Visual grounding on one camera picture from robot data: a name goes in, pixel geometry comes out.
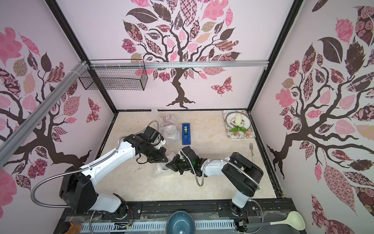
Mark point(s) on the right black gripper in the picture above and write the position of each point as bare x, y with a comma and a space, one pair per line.
179, 163

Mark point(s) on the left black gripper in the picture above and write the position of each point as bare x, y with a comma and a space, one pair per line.
160, 159

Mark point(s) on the blue tape dispenser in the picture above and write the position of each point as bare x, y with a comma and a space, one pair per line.
186, 135

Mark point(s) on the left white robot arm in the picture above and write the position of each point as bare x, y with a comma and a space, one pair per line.
78, 185

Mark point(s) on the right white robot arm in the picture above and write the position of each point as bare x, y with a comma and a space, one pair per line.
239, 200

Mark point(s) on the white decorated plate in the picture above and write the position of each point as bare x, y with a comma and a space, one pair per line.
230, 120

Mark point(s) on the blue ceramic bowl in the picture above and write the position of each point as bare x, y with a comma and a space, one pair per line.
180, 222

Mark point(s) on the metal fork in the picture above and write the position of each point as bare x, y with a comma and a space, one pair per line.
251, 147

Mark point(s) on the white green toy vegetable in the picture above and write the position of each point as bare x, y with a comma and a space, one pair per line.
238, 127

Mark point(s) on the floral placemat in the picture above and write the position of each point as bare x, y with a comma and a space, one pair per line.
250, 134

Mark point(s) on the brown jar black lid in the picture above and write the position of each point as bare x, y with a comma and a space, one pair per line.
71, 228

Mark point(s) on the black wire basket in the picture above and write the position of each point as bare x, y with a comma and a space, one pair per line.
115, 74

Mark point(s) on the white slotted cable duct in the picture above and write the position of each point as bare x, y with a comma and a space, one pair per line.
158, 226

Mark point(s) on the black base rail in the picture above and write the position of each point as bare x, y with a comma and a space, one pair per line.
258, 210

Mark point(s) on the rear aluminium frame bar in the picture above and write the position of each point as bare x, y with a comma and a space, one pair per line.
190, 64

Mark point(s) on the aluminium frame bar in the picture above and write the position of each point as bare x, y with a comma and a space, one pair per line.
190, 64
16, 139

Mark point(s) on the cream ladle grey handle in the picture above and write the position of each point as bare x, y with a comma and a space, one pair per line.
294, 220

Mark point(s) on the left aluminium frame bar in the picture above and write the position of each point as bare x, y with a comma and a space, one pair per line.
16, 139

